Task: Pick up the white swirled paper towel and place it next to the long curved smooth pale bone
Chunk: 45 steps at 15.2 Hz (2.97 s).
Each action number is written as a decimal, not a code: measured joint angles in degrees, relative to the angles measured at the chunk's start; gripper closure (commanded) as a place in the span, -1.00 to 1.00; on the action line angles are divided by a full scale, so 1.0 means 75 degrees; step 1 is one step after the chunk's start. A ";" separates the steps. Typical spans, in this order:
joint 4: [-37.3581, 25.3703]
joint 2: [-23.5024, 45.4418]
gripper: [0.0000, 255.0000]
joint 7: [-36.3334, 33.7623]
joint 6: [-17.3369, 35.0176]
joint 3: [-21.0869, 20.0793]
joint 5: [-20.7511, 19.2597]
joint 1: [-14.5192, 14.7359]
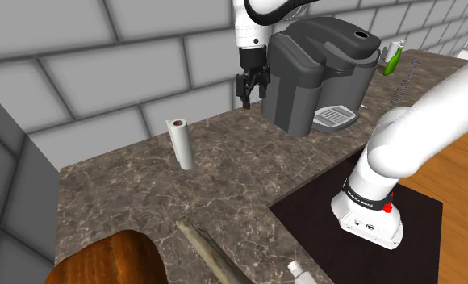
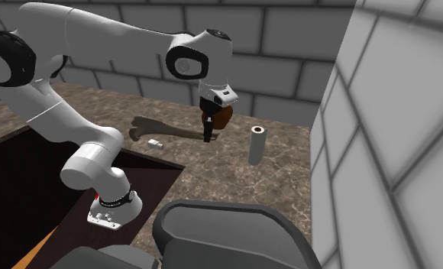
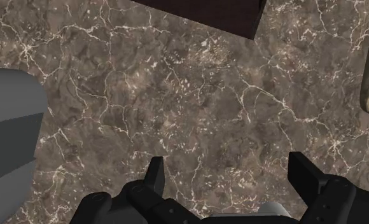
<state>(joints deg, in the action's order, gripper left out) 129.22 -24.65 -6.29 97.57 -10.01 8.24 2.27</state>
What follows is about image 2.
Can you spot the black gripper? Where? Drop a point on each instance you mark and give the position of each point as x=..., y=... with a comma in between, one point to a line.
x=209, y=114

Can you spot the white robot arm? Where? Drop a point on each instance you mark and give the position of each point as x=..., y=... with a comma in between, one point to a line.
x=80, y=123

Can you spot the brown round object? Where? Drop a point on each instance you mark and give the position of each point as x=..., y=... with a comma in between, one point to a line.
x=223, y=117

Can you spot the grey paper towel roll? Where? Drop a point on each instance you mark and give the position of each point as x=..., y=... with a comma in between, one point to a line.
x=257, y=146

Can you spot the small white plug adapter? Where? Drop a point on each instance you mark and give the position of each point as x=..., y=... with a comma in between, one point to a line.
x=154, y=144

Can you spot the grey plastic bin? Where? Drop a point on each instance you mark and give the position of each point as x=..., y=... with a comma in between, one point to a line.
x=221, y=238

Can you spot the dark robot stand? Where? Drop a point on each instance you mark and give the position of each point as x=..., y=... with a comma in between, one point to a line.
x=39, y=193

